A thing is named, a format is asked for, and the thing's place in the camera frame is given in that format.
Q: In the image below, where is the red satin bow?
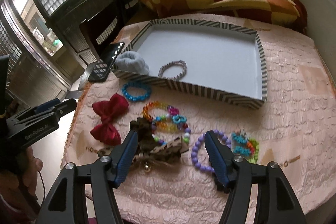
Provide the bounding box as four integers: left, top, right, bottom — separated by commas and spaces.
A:
90, 93, 129, 146

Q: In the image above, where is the teal green plastic bracelet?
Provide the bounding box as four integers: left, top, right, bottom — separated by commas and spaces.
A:
231, 130, 260, 164

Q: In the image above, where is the blue bead bracelet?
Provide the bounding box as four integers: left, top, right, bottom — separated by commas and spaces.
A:
121, 81, 153, 103

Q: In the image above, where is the purple bead bracelet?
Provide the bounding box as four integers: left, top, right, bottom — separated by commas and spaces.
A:
191, 129, 232, 173

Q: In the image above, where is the light blue fluffy scrunchie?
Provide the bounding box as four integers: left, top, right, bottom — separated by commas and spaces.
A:
115, 51, 149, 75

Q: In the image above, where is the leopard print bow with bell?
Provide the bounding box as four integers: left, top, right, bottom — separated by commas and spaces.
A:
97, 117, 190, 173

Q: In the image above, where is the orange rainbow bead bracelet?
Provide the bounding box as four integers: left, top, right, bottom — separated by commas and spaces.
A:
141, 101, 188, 134

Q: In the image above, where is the person left hand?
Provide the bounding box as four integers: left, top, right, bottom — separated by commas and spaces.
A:
1, 147, 43, 223

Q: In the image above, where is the black smartphone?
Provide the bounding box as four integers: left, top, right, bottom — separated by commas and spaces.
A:
88, 42, 125, 83

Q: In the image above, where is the black chair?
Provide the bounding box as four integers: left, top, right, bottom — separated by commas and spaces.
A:
79, 0, 138, 60

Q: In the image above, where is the pink quilted table cover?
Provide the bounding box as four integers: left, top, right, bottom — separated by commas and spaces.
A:
60, 13, 336, 224

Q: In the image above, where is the striped black white tray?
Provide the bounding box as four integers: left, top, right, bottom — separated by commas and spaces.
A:
112, 18, 268, 109

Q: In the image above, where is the red yellow folded blanket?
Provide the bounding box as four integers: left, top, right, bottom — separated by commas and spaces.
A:
139, 0, 307, 33

